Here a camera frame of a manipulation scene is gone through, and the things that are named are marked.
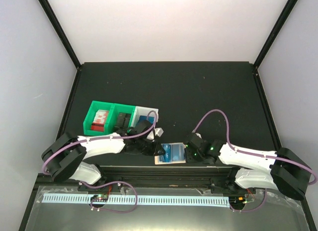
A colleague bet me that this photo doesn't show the tan leather card holder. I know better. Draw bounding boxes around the tan leather card holder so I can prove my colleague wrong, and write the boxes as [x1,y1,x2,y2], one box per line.
[155,143,186,165]

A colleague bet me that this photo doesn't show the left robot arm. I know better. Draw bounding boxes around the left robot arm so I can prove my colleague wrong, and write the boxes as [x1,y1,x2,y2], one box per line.
[41,120,165,191]

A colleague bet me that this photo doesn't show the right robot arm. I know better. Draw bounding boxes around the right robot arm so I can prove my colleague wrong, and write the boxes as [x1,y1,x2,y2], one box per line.
[185,133,311,201]

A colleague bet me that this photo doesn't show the blue card stack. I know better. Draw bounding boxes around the blue card stack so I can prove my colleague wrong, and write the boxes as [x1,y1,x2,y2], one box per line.
[137,115,155,124]

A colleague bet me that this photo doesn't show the black card stack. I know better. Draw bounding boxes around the black card stack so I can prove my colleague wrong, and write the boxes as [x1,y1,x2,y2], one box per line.
[114,112,131,132]

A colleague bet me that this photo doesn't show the red white card stack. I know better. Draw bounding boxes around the red white card stack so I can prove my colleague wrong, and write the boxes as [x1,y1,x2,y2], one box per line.
[90,110,109,132]

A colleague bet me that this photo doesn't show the white bin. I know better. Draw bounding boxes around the white bin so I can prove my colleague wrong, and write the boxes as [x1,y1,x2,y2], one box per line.
[130,106,159,127]

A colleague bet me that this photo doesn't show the green bin middle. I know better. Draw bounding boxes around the green bin middle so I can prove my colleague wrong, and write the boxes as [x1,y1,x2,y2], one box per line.
[105,103,136,134]

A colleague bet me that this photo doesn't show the green bin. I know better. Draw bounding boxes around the green bin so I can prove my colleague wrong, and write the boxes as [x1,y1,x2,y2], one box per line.
[83,100,115,136]
[105,103,136,134]

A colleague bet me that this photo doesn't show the right circuit board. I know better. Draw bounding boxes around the right circuit board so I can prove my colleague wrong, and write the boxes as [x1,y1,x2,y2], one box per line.
[229,196,254,205]

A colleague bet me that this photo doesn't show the circuit board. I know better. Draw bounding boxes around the circuit board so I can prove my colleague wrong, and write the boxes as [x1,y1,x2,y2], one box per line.
[90,194,108,203]
[229,196,254,205]

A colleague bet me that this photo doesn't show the green bin left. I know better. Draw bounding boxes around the green bin left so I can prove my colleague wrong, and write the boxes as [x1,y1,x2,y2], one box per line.
[83,100,115,136]

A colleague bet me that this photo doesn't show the left circuit board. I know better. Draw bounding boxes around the left circuit board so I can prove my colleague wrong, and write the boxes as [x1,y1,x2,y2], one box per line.
[90,194,108,203]

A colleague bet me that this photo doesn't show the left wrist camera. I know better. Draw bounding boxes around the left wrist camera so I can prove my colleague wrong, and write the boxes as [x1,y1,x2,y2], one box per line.
[147,128,163,141]

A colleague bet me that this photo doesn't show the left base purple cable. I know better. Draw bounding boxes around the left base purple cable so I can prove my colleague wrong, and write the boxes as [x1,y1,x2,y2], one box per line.
[81,180,139,214]

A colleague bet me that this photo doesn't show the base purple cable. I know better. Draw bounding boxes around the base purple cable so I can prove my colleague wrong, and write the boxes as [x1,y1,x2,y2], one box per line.
[81,180,139,214]
[230,188,268,214]

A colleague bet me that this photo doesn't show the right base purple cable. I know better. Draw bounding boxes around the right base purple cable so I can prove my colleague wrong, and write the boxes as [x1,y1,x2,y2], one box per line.
[230,188,268,214]

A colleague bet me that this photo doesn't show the white slotted cable duct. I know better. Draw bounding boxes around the white slotted cable duct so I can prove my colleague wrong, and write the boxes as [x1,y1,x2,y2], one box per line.
[42,193,230,208]

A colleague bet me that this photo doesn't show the black frame post right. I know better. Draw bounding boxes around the black frame post right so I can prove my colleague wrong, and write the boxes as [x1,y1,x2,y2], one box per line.
[252,0,304,70]

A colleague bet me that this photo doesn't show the black frame post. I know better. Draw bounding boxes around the black frame post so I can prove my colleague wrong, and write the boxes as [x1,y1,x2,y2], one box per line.
[252,0,304,70]
[38,0,81,70]

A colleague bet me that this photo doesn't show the black frame post left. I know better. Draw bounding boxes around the black frame post left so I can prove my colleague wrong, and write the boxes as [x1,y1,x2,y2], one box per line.
[38,0,81,70]

